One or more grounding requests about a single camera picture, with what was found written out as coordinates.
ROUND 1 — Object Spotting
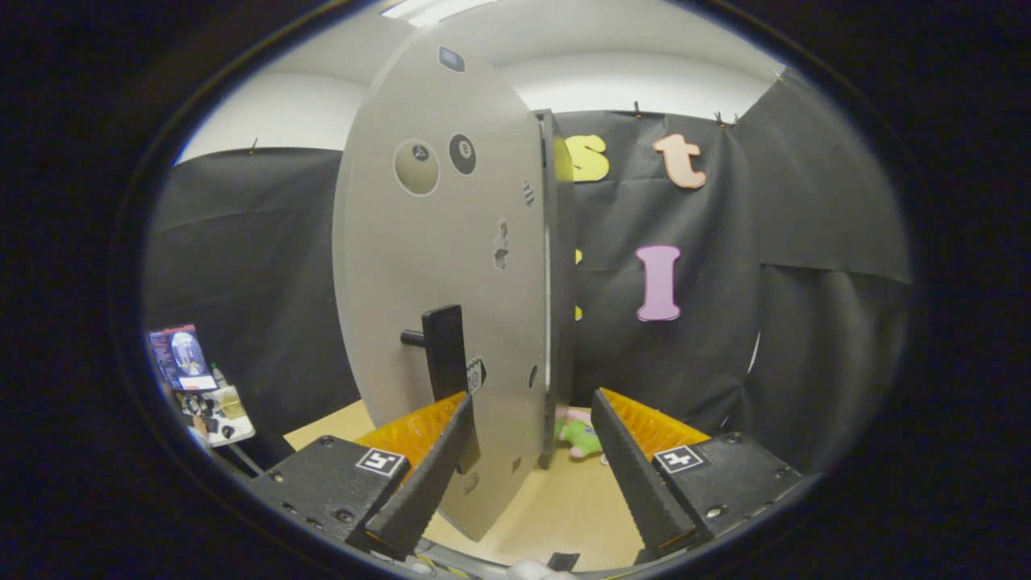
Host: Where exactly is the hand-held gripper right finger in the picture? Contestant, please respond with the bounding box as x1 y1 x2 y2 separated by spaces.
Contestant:
590 388 806 561

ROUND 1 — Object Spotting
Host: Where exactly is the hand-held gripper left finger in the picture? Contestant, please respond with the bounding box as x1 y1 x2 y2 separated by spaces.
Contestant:
246 392 476 561

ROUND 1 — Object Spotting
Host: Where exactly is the black door handle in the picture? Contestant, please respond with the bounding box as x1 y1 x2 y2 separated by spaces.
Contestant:
400 304 482 474

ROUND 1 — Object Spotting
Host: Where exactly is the grey shoe cabinet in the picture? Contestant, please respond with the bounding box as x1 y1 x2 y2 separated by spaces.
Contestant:
536 109 577 470

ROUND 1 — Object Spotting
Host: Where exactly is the light grey shoe cabinet door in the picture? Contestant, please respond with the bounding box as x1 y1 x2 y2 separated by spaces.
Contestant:
333 24 557 542

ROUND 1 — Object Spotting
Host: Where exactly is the green and pink plush toy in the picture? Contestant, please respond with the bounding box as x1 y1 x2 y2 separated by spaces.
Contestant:
556 407 605 462

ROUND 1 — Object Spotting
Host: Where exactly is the black backdrop cloth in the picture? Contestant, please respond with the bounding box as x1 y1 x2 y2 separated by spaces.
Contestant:
145 68 915 476

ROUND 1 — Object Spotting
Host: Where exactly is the long ceiling light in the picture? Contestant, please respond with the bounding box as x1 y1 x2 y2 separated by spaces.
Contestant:
380 0 500 25

